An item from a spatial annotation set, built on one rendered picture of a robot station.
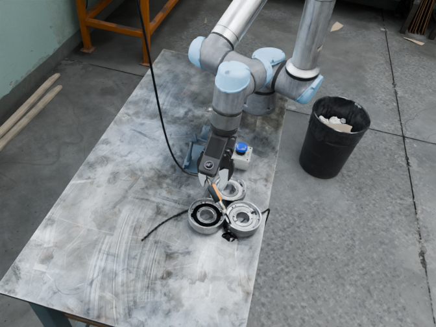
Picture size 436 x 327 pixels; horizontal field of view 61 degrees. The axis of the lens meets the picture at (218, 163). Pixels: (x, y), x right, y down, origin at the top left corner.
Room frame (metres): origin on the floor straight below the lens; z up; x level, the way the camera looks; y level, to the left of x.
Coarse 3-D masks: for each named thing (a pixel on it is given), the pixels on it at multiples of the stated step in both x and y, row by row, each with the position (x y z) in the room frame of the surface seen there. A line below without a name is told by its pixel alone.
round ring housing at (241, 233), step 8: (240, 200) 0.67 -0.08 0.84; (232, 208) 0.65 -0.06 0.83; (248, 208) 0.66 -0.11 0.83; (256, 208) 0.66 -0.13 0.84; (240, 216) 0.64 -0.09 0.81; (248, 216) 0.63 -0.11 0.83; (256, 216) 0.64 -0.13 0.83; (240, 224) 0.60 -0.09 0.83; (248, 224) 0.60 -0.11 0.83; (256, 224) 0.61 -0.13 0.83; (232, 232) 0.58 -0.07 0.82; (240, 232) 0.57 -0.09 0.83; (248, 232) 0.58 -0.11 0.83
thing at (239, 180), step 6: (216, 180) 0.75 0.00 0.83; (234, 180) 0.76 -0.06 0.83; (240, 180) 0.76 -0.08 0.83; (228, 186) 0.74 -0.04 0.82; (234, 186) 0.74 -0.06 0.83; (246, 186) 0.73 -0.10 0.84; (222, 192) 0.71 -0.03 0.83; (234, 192) 0.73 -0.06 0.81; (246, 192) 0.71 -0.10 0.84; (240, 198) 0.68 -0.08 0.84; (228, 204) 0.67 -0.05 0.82
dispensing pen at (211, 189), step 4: (208, 176) 0.68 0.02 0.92; (208, 180) 0.67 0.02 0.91; (208, 188) 0.65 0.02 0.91; (212, 188) 0.65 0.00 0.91; (212, 192) 0.64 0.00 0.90; (212, 196) 0.63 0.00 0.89; (216, 196) 0.64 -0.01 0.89; (216, 200) 0.63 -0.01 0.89; (220, 200) 0.63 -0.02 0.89; (220, 204) 0.63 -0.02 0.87; (224, 208) 0.62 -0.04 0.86; (224, 212) 0.62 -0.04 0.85; (228, 220) 0.60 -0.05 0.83
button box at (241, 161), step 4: (248, 148) 0.90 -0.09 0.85; (236, 152) 0.86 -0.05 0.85; (240, 152) 0.87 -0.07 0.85; (244, 152) 0.87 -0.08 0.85; (248, 152) 0.88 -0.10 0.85; (232, 156) 0.85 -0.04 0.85; (236, 156) 0.85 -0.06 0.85; (240, 156) 0.85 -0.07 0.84; (244, 156) 0.85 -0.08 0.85; (248, 156) 0.86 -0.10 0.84; (236, 160) 0.84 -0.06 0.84; (240, 160) 0.84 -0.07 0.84; (244, 160) 0.84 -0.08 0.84; (248, 160) 0.84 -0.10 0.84; (236, 164) 0.84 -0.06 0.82; (240, 164) 0.84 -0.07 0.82; (244, 164) 0.84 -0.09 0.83; (236, 168) 0.84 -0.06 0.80; (240, 168) 0.84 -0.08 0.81; (244, 168) 0.84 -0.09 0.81
